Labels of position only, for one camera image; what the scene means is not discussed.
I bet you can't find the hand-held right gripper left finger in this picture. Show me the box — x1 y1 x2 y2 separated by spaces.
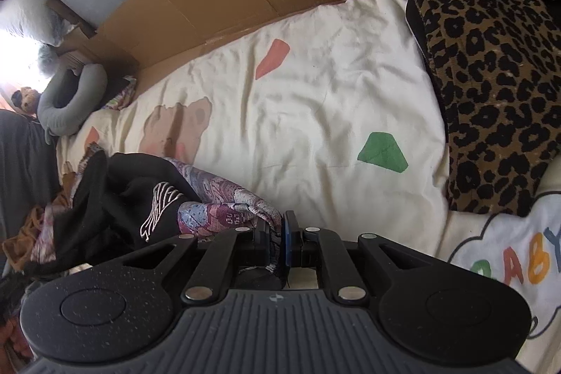
115 220 274 306

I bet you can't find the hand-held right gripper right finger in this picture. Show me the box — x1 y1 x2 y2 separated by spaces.
283 210 444 305

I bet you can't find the black garment with patterned lining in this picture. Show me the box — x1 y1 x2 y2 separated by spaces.
31 150 285 291

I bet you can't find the cream printed bedsheet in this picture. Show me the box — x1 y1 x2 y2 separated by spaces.
55 0 561 374

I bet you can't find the small patterned cloth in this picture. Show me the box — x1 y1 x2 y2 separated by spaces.
103 76 138 112

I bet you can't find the brown cloth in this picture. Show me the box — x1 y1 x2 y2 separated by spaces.
2 205 58 270

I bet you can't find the grey neck pillow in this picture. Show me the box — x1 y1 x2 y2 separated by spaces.
37 63 108 144

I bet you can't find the black pillow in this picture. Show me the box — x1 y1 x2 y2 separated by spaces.
405 0 452 147

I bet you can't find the dark grey cloth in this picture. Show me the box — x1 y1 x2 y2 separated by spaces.
0 111 60 243

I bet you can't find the leopard print cloth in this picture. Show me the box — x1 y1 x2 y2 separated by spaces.
401 0 561 219

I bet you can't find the brown plush toy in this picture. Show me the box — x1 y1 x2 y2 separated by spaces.
11 87 42 114

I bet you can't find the white plush cushion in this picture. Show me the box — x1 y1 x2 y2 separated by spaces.
0 0 66 46

